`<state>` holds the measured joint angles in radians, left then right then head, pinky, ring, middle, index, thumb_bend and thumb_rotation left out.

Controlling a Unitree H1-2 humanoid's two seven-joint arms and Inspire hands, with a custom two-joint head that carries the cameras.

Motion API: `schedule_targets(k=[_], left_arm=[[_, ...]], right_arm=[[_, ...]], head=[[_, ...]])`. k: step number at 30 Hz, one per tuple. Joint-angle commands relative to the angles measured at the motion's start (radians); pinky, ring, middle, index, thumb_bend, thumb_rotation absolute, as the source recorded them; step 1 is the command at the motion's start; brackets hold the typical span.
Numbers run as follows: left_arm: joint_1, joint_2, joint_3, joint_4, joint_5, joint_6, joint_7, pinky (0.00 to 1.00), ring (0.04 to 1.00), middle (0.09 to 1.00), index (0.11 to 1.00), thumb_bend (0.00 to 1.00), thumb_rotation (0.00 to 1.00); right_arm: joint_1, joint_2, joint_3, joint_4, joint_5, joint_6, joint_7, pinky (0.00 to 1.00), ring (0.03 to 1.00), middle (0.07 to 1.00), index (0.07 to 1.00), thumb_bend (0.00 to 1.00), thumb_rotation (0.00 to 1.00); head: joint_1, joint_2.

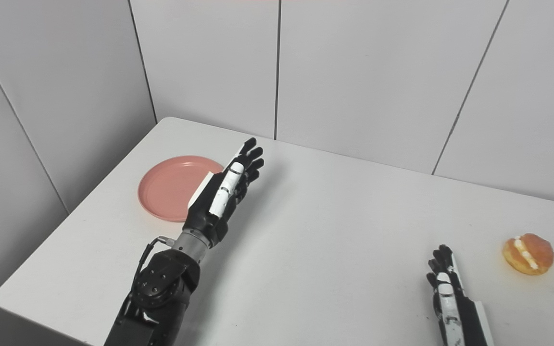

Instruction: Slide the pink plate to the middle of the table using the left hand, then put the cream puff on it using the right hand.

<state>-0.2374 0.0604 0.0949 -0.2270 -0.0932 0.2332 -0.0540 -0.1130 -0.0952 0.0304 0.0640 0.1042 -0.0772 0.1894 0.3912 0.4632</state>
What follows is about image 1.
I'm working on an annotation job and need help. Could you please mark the pink plate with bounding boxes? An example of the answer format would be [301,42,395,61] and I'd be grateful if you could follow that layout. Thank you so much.
[138,155,225,222]

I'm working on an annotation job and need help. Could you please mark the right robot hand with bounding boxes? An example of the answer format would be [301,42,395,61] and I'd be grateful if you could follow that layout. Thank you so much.
[426,245,495,346]

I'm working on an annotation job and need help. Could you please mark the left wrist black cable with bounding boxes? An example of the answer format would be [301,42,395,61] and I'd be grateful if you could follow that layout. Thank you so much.
[130,236,176,298]

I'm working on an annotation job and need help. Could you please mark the cream puff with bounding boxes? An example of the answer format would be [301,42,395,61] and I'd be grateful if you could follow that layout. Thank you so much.
[502,233,554,276]

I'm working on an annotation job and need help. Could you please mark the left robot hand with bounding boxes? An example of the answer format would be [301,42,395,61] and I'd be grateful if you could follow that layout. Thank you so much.
[182,137,264,248]

